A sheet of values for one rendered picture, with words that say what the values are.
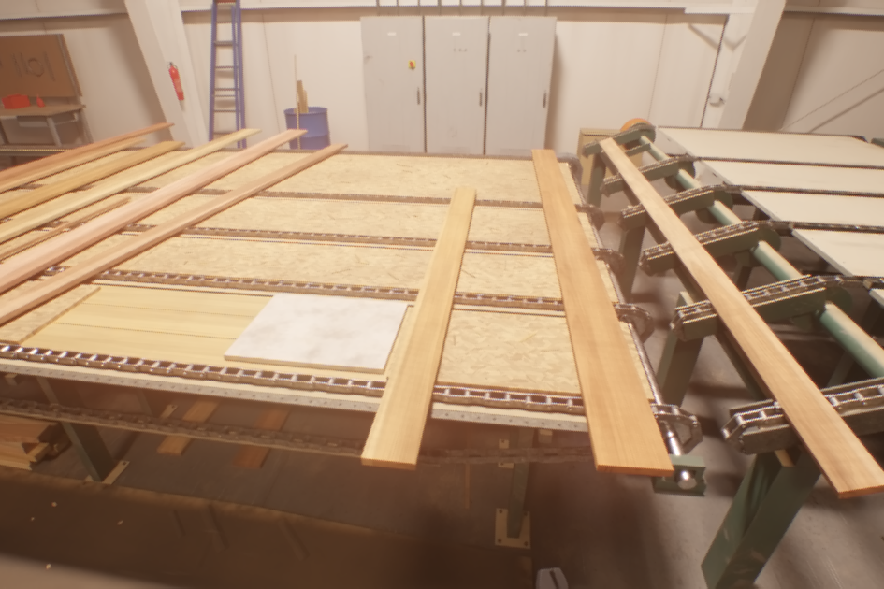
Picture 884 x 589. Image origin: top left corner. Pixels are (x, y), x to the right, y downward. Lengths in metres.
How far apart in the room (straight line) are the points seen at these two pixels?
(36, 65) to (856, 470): 10.28
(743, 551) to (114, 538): 2.50
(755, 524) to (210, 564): 2.05
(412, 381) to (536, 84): 5.49
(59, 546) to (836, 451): 2.85
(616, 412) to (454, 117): 5.62
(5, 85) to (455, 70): 7.35
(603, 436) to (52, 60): 9.47
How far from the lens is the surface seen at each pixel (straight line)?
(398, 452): 1.38
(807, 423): 1.72
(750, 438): 1.75
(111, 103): 9.68
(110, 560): 2.58
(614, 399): 1.61
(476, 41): 6.65
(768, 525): 2.05
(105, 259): 2.93
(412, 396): 1.54
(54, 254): 3.17
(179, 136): 8.35
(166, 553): 2.48
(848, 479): 1.61
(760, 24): 6.99
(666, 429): 1.73
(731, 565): 2.21
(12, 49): 10.37
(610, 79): 7.40
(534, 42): 6.64
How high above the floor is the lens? 1.90
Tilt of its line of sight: 30 degrees down
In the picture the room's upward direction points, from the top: straight up
